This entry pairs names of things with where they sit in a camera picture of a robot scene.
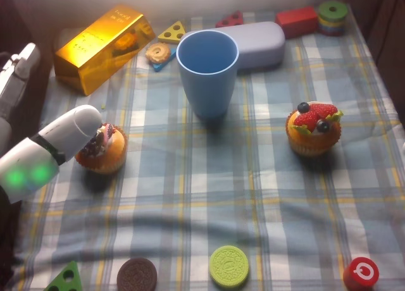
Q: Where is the red rectangular wooden block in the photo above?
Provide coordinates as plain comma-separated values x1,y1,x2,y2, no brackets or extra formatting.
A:
274,5,319,39

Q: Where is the green triangle block with holes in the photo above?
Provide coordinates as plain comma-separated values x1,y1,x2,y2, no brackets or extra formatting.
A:
42,261,82,291

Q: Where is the strawberry topped cupcake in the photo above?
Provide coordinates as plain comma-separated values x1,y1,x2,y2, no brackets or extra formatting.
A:
285,101,344,158

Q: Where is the blue triangle block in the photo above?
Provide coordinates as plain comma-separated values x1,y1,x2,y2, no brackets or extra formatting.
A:
151,47,178,73

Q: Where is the brown sandwich cookie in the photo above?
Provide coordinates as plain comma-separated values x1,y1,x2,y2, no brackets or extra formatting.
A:
116,257,158,291

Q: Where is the blue plastic cup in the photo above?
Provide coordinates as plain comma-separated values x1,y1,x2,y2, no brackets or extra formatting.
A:
175,30,240,120

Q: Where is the blue wooden ring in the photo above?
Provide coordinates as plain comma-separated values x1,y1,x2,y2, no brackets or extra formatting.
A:
318,22,346,31

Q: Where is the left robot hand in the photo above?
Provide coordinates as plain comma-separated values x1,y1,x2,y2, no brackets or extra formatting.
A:
0,42,104,205

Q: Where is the green sandwich cookie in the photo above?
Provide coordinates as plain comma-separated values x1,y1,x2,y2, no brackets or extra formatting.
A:
208,245,250,288

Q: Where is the red cylinder block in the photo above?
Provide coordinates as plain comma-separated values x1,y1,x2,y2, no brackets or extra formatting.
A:
343,256,380,291

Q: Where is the yellow triangle block with holes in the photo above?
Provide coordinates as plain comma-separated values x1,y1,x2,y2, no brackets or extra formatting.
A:
157,20,186,45

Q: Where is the red wooden ring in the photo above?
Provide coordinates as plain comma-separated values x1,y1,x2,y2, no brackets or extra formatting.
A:
319,27,346,37

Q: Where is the lilac glasses case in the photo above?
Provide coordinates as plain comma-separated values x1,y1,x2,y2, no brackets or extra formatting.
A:
182,21,287,75

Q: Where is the chocolate topped cupcake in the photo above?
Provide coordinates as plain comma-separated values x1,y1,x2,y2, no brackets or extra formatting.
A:
75,122,128,175

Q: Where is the red triangle block with holes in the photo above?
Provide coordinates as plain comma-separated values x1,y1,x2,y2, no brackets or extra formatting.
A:
215,10,244,28

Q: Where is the blue plaid tablecloth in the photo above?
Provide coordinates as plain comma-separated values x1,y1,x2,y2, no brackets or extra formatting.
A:
12,6,405,291

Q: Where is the flower-shaped biscuit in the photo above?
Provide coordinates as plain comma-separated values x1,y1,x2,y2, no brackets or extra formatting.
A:
145,42,172,65

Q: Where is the yellow wooden ring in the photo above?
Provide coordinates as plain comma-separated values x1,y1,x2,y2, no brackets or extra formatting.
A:
318,17,346,26

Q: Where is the green wooden ring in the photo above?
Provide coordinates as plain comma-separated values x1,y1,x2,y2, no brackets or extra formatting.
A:
317,0,347,20

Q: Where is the shiny gold bar box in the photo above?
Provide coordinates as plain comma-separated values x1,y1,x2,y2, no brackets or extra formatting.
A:
53,4,156,97

